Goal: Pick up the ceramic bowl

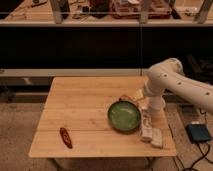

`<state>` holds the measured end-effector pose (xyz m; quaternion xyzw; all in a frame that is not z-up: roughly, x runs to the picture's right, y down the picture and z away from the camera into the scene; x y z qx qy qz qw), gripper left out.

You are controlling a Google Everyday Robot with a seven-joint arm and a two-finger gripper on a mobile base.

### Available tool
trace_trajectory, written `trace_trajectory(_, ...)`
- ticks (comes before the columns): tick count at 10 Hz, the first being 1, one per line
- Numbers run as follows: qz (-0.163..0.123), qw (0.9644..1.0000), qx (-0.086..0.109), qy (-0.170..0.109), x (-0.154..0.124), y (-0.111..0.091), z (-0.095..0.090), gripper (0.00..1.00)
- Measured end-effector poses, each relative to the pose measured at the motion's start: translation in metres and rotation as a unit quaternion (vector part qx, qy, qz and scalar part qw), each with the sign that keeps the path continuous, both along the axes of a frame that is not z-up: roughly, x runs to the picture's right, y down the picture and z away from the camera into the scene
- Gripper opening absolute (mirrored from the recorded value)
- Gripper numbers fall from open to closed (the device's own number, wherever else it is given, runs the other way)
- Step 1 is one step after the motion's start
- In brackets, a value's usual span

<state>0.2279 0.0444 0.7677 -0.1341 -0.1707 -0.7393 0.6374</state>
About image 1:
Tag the red chili pepper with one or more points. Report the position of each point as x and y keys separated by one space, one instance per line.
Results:
x=65 y=137

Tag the clear plastic cup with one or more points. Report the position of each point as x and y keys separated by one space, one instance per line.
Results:
x=155 y=105

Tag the long wooden shelf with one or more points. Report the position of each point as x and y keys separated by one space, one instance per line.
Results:
x=96 y=13

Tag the green ceramic bowl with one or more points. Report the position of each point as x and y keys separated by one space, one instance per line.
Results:
x=124 y=116

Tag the wooden table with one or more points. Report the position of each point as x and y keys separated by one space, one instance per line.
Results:
x=80 y=104

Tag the black foot pedal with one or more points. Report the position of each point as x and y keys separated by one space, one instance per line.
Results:
x=198 y=133

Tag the red tray on shelf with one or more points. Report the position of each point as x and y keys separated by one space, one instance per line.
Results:
x=131 y=9

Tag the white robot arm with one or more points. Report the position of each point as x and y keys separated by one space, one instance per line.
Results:
x=168 y=75

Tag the small brown red object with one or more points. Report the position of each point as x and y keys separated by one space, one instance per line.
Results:
x=125 y=98

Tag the beige sponge block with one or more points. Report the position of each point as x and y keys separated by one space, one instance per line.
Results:
x=157 y=139

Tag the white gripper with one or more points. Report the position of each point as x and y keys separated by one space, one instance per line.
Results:
x=138 y=95

